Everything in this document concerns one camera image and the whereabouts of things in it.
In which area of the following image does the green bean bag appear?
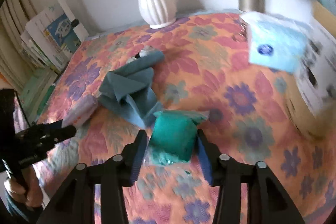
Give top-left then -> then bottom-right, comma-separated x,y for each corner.
144,110 -> 210,166

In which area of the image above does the brown calligraphy paper box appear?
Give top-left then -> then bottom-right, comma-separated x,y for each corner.
285,19 -> 335,139

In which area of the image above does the teal folded cloth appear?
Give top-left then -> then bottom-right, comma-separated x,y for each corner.
98,51 -> 165,128

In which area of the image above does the row of standing books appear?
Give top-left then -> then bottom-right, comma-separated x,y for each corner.
0,0 -> 85,98

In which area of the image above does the person's left hand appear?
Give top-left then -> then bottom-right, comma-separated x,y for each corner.
4,166 -> 43,207

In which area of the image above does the purple wet wipes pack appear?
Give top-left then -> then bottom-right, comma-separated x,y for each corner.
62,94 -> 98,129

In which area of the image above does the light blue tissue pack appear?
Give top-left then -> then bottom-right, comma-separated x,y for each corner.
240,11 -> 311,73

